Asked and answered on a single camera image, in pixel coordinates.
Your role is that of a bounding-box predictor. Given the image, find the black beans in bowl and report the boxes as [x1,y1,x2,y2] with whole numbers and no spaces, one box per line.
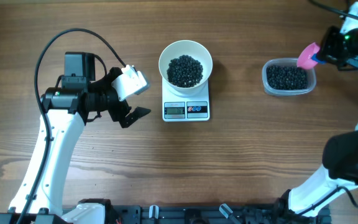
[167,55,203,88]

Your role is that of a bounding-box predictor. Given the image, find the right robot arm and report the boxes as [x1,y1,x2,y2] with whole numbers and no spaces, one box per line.
[272,1,358,222]

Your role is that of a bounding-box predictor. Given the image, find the left black cable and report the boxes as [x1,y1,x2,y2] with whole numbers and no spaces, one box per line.
[16,28,127,224]

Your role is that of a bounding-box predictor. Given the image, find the pink scoop blue handle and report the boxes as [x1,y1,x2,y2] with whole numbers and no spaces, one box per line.
[296,42,326,70]

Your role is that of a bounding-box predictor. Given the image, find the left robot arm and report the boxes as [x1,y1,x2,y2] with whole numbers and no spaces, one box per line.
[0,52,150,223]

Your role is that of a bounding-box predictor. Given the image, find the black beans in container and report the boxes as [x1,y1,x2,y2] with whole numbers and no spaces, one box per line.
[267,65,308,90]

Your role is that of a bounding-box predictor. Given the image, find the clear plastic container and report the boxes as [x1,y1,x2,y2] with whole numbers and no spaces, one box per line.
[262,58,316,96]

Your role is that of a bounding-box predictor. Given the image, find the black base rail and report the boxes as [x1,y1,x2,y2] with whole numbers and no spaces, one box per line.
[60,203,332,224]

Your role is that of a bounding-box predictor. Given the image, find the white digital kitchen scale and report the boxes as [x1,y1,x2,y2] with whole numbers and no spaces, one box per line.
[162,80,210,122]

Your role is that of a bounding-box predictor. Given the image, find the white bowl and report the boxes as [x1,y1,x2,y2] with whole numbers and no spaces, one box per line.
[158,40,213,93]

